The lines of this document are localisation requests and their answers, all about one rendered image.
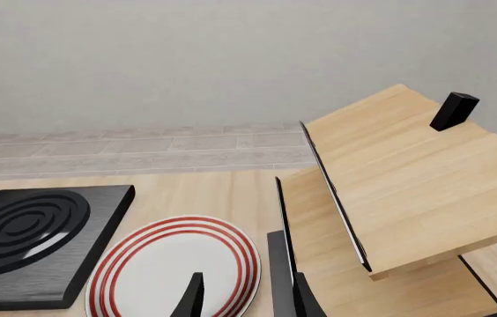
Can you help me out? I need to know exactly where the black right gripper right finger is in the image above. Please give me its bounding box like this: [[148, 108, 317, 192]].
[[292, 270, 330, 317]]

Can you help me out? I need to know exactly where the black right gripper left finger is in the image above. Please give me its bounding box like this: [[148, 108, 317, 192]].
[[169, 271, 206, 317]]

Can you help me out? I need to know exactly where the pale wooden cabinet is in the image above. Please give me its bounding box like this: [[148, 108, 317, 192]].
[[266, 83, 497, 317]]

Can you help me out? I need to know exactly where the white plate with red rings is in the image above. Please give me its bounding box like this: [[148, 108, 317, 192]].
[[84, 214, 263, 317]]

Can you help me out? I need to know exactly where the flat black stove plate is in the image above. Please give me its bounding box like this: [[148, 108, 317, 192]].
[[0, 184, 137, 313]]

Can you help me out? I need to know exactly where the small black block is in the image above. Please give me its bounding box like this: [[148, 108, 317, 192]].
[[428, 91, 481, 132]]

